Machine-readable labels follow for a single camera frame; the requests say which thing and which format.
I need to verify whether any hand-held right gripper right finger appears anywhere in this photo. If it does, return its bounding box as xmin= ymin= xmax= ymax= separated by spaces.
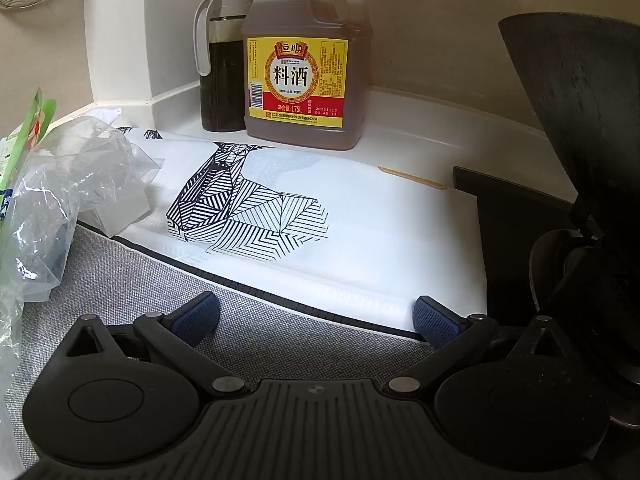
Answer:
xmin=387 ymin=295 xmax=576 ymax=397

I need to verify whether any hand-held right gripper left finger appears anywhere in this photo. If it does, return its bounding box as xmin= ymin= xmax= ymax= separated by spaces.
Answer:
xmin=60 ymin=291 xmax=251 ymax=397

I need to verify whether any clear plastic bag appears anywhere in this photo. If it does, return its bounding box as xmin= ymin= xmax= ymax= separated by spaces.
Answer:
xmin=0 ymin=115 xmax=166 ymax=406

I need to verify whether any green snack packet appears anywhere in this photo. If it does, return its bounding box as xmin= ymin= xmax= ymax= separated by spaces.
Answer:
xmin=0 ymin=87 xmax=58 ymax=221

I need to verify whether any grey mat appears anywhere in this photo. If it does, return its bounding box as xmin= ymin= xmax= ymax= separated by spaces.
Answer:
xmin=7 ymin=222 xmax=431 ymax=416

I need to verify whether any white box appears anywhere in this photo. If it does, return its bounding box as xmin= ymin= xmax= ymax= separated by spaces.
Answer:
xmin=77 ymin=175 xmax=166 ymax=238

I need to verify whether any dark oil dispenser bottle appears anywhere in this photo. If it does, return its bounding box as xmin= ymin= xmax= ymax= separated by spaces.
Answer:
xmin=194 ymin=0 xmax=253 ymax=132

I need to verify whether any amber cooking wine jug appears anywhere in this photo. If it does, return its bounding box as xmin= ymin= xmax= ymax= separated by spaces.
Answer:
xmin=241 ymin=0 xmax=372 ymax=152

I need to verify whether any black wok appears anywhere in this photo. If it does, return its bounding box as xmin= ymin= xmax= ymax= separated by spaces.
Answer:
xmin=497 ymin=12 xmax=640 ymax=311

